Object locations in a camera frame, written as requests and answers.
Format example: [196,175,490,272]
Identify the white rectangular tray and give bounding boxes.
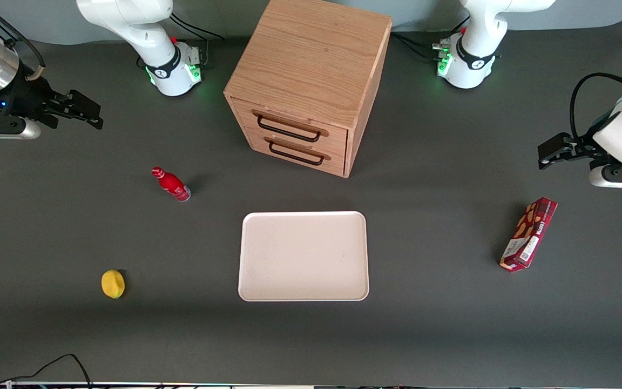
[238,211,370,302]

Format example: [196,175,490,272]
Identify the black cable on table edge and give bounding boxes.
[0,353,93,389]

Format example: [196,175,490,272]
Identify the black cables at right base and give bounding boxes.
[170,13,226,68]

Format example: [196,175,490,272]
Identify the wooden drawer cabinet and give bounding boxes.
[224,0,393,179]

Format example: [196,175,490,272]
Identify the yellow lemon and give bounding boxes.
[101,270,126,299]

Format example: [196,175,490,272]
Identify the red coke bottle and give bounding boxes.
[151,166,192,203]

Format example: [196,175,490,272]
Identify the black metal drawer handle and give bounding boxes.
[252,110,329,143]
[264,137,331,166]

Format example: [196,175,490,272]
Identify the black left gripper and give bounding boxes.
[538,132,609,170]

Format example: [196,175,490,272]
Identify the black cables at left base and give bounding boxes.
[391,16,471,61]

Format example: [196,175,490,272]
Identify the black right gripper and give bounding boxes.
[0,76,104,131]

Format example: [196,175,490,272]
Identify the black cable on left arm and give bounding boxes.
[569,72,622,142]

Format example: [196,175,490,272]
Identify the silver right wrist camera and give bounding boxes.
[0,119,42,140]

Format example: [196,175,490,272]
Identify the wooden drawer front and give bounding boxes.
[242,128,347,178]
[232,97,349,158]

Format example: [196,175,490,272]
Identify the black cables at base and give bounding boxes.
[391,16,471,61]
[170,13,226,68]

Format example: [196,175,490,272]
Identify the red snack box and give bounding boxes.
[499,197,558,272]

